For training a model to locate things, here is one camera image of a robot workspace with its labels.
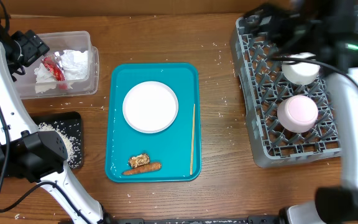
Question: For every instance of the pile of white rice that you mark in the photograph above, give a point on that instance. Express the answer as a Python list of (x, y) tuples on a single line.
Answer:
[(71, 134)]

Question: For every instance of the small pink bowl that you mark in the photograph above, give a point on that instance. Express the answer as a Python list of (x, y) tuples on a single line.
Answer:
[(297, 114)]

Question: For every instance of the red snack wrapper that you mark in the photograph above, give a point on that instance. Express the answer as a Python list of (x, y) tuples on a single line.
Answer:
[(53, 64)]

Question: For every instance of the clear plastic bin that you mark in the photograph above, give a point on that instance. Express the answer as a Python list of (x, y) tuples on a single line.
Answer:
[(77, 40)]

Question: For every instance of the wooden chopstick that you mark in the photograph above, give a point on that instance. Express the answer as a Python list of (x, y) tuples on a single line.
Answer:
[(192, 141)]

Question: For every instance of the brown food scrap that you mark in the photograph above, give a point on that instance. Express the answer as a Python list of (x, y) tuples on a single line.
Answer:
[(140, 160)]

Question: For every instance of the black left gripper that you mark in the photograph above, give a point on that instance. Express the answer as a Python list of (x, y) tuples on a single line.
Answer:
[(34, 46)]

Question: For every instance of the white tissue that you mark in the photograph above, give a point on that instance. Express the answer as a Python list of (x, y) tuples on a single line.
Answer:
[(75, 65)]

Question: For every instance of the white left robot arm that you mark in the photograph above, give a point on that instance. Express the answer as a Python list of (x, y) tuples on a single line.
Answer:
[(25, 151)]

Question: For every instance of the black tray bin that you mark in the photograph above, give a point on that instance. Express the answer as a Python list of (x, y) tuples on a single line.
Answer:
[(67, 116)]

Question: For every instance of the pale green bowl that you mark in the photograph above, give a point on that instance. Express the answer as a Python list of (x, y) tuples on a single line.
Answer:
[(300, 73)]

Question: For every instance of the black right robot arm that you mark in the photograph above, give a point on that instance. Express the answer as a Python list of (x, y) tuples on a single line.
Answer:
[(321, 33)]

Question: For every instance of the grey dishwasher rack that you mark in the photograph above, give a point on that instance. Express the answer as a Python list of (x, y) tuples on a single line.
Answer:
[(264, 87)]

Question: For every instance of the orange carrot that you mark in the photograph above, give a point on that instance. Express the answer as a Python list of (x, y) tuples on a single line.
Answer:
[(151, 167)]

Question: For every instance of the teal plastic tray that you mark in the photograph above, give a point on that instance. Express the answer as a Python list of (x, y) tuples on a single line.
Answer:
[(170, 147)]

